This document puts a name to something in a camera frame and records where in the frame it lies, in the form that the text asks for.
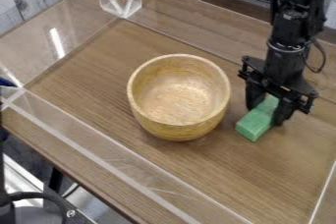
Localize brown wooden bowl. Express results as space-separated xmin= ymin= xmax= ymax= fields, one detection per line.
xmin=126 ymin=54 xmax=231 ymax=141

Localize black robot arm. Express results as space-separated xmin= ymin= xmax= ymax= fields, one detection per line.
xmin=239 ymin=0 xmax=326 ymax=126

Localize clear acrylic wall panel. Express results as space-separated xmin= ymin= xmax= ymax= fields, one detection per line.
xmin=0 ymin=86 xmax=252 ymax=224

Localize clear acrylic corner bracket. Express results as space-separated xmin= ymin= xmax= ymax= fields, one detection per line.
xmin=99 ymin=0 xmax=142 ymax=19

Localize black cable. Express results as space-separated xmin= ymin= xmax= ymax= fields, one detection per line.
xmin=302 ymin=37 xmax=328 ymax=75

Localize green rectangular block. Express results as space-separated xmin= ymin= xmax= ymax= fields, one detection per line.
xmin=235 ymin=95 xmax=279 ymax=142

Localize black table leg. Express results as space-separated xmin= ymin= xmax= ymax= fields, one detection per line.
xmin=48 ymin=168 xmax=64 ymax=194

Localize grey metal bracket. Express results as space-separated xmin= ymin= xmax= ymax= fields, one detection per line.
xmin=42 ymin=195 xmax=98 ymax=224

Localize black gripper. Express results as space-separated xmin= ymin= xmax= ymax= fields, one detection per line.
xmin=238 ymin=39 xmax=318 ymax=126

